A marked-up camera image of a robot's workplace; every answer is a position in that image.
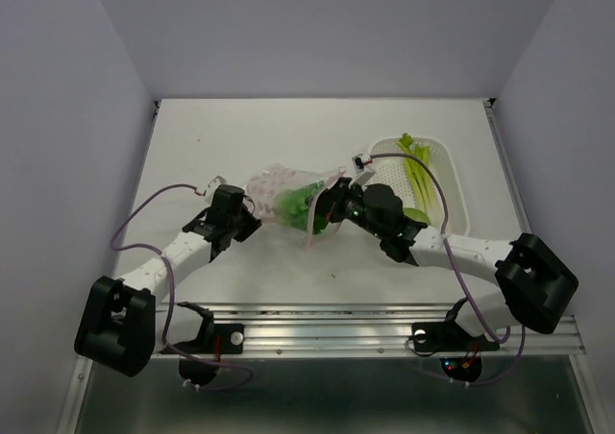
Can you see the aluminium rail frame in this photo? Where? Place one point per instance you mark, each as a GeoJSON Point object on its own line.
{"type": "Point", "coordinates": [326, 325]}

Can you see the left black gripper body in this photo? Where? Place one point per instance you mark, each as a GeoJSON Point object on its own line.
{"type": "Point", "coordinates": [242, 225]}

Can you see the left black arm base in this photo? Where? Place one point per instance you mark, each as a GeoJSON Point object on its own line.
{"type": "Point", "coordinates": [190, 331]}

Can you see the clear zip top bag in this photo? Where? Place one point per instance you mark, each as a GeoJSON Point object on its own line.
{"type": "Point", "coordinates": [265, 186]}

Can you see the green fake celery stalks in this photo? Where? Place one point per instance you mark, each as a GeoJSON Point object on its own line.
{"type": "Point", "coordinates": [420, 175]}

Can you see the white perforated plastic basket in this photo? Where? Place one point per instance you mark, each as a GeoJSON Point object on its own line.
{"type": "Point", "coordinates": [393, 171]}

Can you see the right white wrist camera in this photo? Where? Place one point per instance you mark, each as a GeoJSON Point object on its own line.
{"type": "Point", "coordinates": [364, 168]}

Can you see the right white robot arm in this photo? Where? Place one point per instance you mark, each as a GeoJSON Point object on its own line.
{"type": "Point", "coordinates": [535, 286]}

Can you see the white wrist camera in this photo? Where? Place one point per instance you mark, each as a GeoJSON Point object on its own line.
{"type": "Point", "coordinates": [364, 168]}
{"type": "Point", "coordinates": [208, 190]}

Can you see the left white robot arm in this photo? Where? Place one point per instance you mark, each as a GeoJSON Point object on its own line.
{"type": "Point", "coordinates": [128, 319]}

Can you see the dark green fake leaf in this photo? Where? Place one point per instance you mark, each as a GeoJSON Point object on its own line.
{"type": "Point", "coordinates": [292, 206]}

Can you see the green fake cabbage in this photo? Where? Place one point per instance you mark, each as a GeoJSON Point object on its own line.
{"type": "Point", "coordinates": [417, 215]}

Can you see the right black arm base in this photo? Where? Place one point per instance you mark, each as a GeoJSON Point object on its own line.
{"type": "Point", "coordinates": [461, 362]}

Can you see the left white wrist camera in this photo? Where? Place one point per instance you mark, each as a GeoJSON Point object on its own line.
{"type": "Point", "coordinates": [208, 190]}

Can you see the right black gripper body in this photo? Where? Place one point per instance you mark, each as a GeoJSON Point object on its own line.
{"type": "Point", "coordinates": [346, 203]}

